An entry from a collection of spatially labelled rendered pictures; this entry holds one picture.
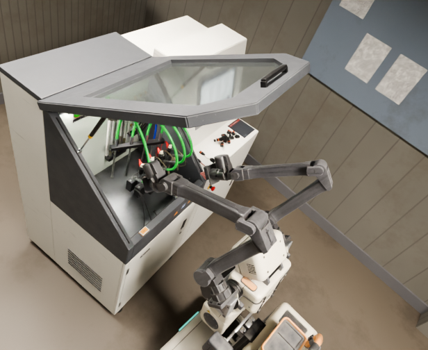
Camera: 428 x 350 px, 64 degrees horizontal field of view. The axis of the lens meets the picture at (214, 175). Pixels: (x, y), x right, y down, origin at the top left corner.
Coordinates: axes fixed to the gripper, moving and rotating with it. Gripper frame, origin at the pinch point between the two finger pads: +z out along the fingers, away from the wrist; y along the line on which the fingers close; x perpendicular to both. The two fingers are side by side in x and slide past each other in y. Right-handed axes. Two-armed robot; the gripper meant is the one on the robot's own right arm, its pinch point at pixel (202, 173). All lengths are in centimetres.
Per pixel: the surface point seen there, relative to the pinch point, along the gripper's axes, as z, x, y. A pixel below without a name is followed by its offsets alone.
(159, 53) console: 23, -7, 66
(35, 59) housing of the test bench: 35, 53, 72
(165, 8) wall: 182, -140, 133
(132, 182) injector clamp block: 34.9, 23.5, 0.5
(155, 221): 17.5, 24.7, -19.8
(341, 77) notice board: 3, -160, 27
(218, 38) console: 25, -56, 70
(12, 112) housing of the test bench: 46, 67, 51
